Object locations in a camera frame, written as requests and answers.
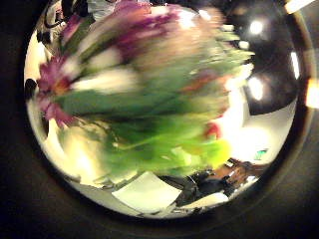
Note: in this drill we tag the wooden office desk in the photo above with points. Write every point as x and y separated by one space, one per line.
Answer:
239 174

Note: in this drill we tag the artificial flower bouquet green stem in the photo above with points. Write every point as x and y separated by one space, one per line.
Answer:
149 99

